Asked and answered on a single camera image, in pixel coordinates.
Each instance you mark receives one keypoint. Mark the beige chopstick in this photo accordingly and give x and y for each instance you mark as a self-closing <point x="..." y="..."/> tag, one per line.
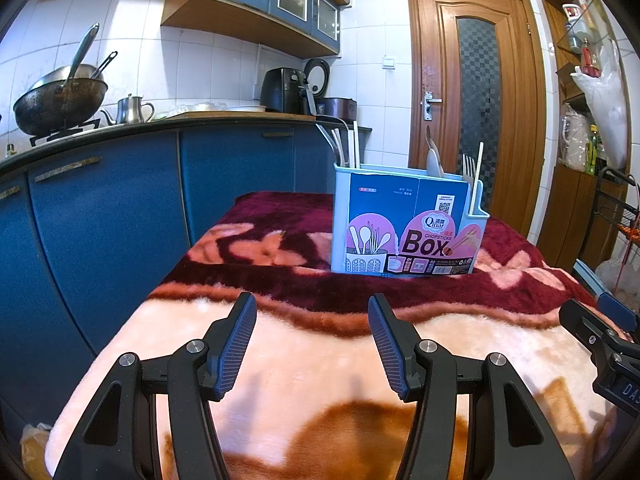
<point x="479" y="170"/>

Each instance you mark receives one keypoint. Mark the yellow oil bottle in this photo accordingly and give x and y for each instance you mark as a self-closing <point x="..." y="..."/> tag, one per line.
<point x="593" y="152"/>

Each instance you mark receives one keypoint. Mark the wooden cutting board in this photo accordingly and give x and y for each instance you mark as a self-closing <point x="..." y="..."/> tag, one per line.
<point x="230" y="115"/>

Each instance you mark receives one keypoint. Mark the gas stove grate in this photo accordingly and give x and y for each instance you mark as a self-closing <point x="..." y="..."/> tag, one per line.
<point x="65" y="134"/>

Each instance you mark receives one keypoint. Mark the clear plastic jug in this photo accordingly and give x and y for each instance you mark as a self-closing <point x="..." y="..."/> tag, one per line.
<point x="574" y="137"/>

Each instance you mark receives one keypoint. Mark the black air fryer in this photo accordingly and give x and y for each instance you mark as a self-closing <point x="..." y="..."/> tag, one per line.
<point x="281" y="91"/>

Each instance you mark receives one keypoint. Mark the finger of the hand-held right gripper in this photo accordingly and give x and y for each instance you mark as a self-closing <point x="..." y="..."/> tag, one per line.
<point x="617" y="310"/>
<point x="582" y="320"/>

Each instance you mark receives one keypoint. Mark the blue wall cabinet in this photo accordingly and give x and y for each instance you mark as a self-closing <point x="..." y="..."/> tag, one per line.
<point x="260" y="5"/>

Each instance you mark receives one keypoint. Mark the light blue utensil box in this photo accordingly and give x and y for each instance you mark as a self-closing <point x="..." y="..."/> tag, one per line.
<point x="380" y="210"/>

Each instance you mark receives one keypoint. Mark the light blue board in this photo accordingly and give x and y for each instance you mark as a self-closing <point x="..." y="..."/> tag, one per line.
<point x="592" y="277"/>

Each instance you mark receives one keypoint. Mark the dark rice cooker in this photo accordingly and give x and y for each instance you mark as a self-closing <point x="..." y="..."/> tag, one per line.
<point x="335" y="106"/>

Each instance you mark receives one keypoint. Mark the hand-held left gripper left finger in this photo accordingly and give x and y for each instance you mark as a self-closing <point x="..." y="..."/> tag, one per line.
<point x="237" y="345"/>

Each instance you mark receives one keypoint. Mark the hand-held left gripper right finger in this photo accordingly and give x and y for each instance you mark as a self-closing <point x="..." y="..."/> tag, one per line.
<point x="390" y="345"/>

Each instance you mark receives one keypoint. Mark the white light switch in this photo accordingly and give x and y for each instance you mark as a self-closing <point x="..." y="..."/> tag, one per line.
<point x="388" y="62"/>

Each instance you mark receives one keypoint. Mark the white spoon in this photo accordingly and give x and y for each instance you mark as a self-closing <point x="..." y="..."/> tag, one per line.
<point x="435" y="165"/>

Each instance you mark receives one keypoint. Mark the wooden door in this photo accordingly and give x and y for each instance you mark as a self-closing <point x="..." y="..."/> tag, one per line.
<point x="475" y="110"/>

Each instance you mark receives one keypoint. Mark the black metal rack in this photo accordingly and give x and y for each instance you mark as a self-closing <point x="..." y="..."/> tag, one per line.
<point x="607" y="195"/>

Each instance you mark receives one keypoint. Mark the brown plastic bag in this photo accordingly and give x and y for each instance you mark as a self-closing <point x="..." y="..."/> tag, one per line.
<point x="36" y="452"/>

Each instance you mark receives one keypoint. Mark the white plastic bag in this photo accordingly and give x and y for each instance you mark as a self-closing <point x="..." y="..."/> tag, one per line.
<point x="605" y="110"/>

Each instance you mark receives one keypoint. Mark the red and pink plush blanket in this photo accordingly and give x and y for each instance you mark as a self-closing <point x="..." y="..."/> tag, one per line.
<point x="310" y="360"/>

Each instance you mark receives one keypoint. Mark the wooden shelf unit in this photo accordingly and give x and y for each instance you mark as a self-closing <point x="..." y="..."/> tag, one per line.
<point x="565" y="210"/>

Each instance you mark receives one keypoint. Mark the white mug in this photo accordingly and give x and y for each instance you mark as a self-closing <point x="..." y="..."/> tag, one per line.
<point x="571" y="13"/>

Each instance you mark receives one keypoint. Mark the dark steel wok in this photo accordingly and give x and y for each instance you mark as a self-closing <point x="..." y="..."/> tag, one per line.
<point x="60" y="102"/>

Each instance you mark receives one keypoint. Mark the steel ladle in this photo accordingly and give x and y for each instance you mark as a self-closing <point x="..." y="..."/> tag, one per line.
<point x="80" y="55"/>

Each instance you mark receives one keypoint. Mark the steel kettle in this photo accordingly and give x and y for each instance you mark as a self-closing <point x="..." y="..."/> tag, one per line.
<point x="131" y="110"/>

